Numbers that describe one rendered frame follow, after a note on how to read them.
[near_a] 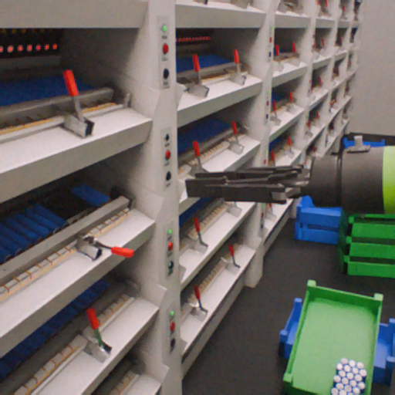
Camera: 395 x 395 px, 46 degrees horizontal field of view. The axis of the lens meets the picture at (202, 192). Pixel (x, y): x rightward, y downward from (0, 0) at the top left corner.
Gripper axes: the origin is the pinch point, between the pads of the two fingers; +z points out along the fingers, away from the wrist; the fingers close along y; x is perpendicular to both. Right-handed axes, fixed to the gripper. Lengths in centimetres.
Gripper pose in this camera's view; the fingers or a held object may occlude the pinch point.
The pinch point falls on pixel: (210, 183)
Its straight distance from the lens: 74.0
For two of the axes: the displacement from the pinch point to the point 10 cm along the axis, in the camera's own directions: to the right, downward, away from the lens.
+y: -4.1, 3.1, -8.6
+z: -9.0, 0.1, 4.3
